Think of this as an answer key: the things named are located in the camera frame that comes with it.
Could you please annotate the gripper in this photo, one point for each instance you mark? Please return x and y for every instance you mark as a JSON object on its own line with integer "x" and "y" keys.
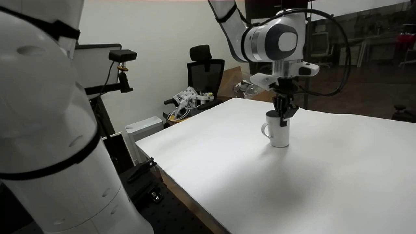
{"x": 286, "y": 86}

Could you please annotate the white mug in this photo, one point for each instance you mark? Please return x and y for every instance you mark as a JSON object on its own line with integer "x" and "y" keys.
{"x": 279, "y": 133}

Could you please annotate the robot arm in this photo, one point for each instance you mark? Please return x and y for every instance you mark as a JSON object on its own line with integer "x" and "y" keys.
{"x": 48, "y": 136}

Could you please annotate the clear plastic bag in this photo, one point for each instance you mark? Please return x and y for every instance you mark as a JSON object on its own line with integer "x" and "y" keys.
{"x": 245, "y": 88}

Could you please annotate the cardboard box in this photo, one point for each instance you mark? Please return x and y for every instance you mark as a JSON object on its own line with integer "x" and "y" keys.
{"x": 229, "y": 83}

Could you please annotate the black office chair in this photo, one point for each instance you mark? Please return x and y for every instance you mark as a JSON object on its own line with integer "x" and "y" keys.
{"x": 205, "y": 76}

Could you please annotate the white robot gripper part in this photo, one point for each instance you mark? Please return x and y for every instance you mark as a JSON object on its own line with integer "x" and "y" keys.
{"x": 191, "y": 96}

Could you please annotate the glass partition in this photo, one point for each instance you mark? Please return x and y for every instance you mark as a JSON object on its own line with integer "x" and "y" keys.
{"x": 373, "y": 48}

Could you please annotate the black clamp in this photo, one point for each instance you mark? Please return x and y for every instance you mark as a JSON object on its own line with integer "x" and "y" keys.
{"x": 143, "y": 182}

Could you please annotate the black flat panel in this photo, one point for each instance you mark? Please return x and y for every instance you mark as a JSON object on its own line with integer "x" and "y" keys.
{"x": 119, "y": 152}

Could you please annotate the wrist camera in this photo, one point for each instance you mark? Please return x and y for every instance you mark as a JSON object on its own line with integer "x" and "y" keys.
{"x": 263, "y": 80}

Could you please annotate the camera on mount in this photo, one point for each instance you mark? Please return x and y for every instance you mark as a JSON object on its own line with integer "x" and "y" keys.
{"x": 123, "y": 56}

